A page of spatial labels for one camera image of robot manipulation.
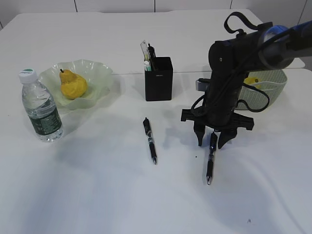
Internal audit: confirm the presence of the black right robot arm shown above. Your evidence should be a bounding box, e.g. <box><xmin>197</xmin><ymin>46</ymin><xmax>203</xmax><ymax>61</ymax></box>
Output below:
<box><xmin>181</xmin><ymin>12</ymin><xmax>312</xmax><ymax>148</ymax></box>

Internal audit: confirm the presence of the yellow pear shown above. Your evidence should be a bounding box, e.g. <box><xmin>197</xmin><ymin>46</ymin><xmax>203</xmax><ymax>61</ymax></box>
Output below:
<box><xmin>59</xmin><ymin>69</ymin><xmax>88</xmax><ymax>99</ymax></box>

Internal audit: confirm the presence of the black square pen holder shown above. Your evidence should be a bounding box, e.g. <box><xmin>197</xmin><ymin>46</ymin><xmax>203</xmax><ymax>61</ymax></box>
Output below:
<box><xmin>145</xmin><ymin>57</ymin><xmax>173</xmax><ymax>101</ymax></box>

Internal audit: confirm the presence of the green plastic woven basket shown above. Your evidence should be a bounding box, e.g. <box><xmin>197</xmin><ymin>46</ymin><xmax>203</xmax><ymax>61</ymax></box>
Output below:
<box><xmin>238</xmin><ymin>70</ymin><xmax>287</xmax><ymax>110</ymax></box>

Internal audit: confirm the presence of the yellow white waste paper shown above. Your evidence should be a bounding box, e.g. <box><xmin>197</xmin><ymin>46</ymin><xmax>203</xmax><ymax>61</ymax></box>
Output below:
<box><xmin>244</xmin><ymin>77</ymin><xmax>262</xmax><ymax>90</ymax></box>

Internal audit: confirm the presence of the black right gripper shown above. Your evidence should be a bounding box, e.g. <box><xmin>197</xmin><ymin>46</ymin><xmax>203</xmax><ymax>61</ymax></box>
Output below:
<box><xmin>181</xmin><ymin>109</ymin><xmax>254</xmax><ymax>149</ymax></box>

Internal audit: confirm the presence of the clear plastic water bottle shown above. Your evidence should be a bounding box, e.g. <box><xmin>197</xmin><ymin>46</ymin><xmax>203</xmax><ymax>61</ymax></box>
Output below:
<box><xmin>19</xmin><ymin>68</ymin><xmax>64</xmax><ymax>142</ymax></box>

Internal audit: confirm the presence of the black pen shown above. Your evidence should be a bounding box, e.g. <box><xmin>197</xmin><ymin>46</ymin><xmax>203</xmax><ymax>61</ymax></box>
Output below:
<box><xmin>206</xmin><ymin>132</ymin><xmax>217</xmax><ymax>185</ymax></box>
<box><xmin>148</xmin><ymin>44</ymin><xmax>157</xmax><ymax>71</ymax></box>
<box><xmin>143</xmin><ymin>118</ymin><xmax>157</xmax><ymax>165</ymax></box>

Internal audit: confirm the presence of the green glass wavy plate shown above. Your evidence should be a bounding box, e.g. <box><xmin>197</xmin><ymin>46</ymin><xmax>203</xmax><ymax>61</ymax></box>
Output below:
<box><xmin>39</xmin><ymin>59</ymin><xmax>113</xmax><ymax>110</ymax></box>

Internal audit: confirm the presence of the clear plastic ruler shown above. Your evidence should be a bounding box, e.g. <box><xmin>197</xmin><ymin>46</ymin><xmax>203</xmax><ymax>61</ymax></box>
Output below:
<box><xmin>140</xmin><ymin>40</ymin><xmax>152</xmax><ymax>68</ymax></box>

